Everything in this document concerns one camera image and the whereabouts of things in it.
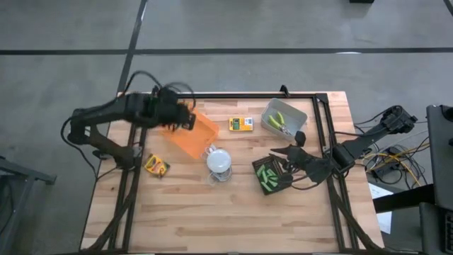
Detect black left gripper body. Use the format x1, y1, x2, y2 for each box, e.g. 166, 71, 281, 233
148, 86, 198, 132

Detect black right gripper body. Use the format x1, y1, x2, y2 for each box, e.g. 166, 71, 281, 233
287, 130, 336, 186

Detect green handled pliers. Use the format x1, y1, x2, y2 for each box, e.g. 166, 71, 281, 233
268, 110, 293, 137

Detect yellow green crayon box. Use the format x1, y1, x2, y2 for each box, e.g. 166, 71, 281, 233
228, 117, 255, 132
143, 153, 171, 179

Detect white dome brass lamp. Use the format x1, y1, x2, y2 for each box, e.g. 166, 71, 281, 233
205, 144, 234, 185

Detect black mesh basket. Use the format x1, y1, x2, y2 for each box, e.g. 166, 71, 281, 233
251, 154, 294, 196

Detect orange plastic bin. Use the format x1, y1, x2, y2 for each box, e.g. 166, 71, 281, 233
163, 108, 220, 160

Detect grey plastic bin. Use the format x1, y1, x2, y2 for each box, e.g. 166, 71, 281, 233
260, 97, 308, 142

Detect white paper sheet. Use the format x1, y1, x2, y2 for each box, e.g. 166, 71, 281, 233
367, 183, 394, 235

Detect black power strip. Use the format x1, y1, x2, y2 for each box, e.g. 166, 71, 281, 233
374, 164, 401, 178

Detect black workstation desk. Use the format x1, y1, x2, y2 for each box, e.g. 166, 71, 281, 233
372, 104, 453, 255

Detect grey metal cart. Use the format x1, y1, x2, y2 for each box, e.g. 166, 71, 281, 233
0, 155, 57, 255

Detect black metal rig frame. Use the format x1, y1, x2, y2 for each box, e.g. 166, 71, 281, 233
79, 84, 386, 255

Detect black floor cable tangle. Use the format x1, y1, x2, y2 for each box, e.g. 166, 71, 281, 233
352, 122, 431, 187

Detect yellow floor cable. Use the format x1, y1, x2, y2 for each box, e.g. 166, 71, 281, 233
364, 152, 422, 187

